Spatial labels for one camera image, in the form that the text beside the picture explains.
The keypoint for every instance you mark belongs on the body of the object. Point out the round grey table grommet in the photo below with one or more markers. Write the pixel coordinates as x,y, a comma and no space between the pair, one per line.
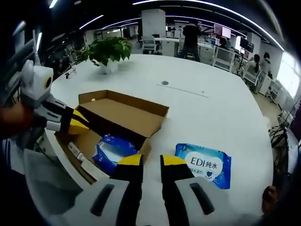
165,83

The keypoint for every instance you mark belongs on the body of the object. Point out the white table socket strip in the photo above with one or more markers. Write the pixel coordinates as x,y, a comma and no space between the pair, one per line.
188,90

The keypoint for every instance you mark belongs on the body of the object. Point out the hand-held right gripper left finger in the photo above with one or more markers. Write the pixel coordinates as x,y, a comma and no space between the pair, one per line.
105,202

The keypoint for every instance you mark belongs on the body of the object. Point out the white printed carton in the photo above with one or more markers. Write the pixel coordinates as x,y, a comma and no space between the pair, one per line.
75,150

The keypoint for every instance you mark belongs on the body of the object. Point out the brown cardboard shoe box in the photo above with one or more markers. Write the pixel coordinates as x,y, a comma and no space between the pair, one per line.
122,115

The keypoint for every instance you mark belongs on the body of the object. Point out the small black table object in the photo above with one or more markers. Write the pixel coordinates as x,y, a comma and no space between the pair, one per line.
70,73

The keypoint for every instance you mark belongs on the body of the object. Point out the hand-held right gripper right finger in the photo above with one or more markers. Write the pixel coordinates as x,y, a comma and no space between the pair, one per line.
188,202

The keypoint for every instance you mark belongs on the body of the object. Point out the green potted plant white pot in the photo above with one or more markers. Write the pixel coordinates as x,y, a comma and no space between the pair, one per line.
110,50

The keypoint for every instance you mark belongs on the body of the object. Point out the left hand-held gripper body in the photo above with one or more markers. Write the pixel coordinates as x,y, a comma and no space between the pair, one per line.
35,82

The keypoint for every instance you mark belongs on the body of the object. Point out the dark computer monitor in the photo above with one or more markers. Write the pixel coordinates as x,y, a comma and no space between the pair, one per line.
247,44

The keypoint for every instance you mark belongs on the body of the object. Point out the pink-lit computer monitor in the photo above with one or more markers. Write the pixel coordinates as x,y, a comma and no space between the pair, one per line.
222,30

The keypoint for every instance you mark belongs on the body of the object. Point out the blue wipes pack soft item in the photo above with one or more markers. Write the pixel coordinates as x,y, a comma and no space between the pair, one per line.
202,162
113,150

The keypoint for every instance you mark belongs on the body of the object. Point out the person's dark blue clothing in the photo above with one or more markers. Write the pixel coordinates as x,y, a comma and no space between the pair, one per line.
9,179

